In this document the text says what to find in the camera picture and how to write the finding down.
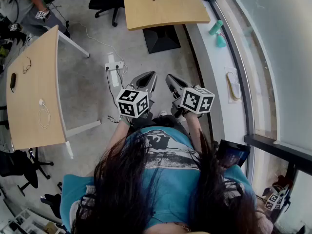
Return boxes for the bagged white slippers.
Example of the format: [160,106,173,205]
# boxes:
[224,66,242,104]

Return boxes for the blue printed t-shirt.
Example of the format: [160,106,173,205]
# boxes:
[59,126,258,231]

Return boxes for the black table base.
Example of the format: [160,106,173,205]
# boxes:
[142,24,181,54]

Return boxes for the black tablet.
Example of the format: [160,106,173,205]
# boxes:
[216,139,251,169]

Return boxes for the black trousers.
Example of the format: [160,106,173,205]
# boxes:
[131,115,191,134]

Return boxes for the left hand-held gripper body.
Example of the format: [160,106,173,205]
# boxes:
[116,83,156,121]

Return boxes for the teal bottle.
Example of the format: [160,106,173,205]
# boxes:
[208,19,224,36]

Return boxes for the white power strip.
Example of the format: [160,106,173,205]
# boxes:
[105,61,124,72]

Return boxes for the person's left forearm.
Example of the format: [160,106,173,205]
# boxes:
[107,119,133,156]

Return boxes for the white shelf rack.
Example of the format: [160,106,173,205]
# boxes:
[0,196,66,234]

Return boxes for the white charger with cable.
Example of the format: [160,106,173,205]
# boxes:
[37,98,51,129]

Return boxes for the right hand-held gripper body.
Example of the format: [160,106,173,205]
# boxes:
[170,84,215,123]

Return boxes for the black window frame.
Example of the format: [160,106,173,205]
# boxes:
[202,0,312,180]

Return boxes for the white floor cable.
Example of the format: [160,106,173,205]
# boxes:
[70,20,128,80]

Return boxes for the wooden desk with white legs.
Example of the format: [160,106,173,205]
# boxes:
[6,24,102,159]

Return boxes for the eyeglasses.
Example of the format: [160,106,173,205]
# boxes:
[23,57,32,75]

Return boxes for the person's right forearm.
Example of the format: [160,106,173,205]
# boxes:
[186,112,203,153]

